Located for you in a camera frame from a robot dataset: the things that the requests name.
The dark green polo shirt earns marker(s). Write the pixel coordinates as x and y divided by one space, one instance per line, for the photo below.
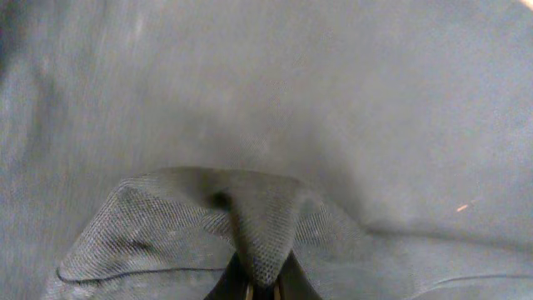
386 146

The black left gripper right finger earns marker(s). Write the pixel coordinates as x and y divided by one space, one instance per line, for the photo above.
292 283

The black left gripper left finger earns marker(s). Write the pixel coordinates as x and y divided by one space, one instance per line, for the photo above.
234 284

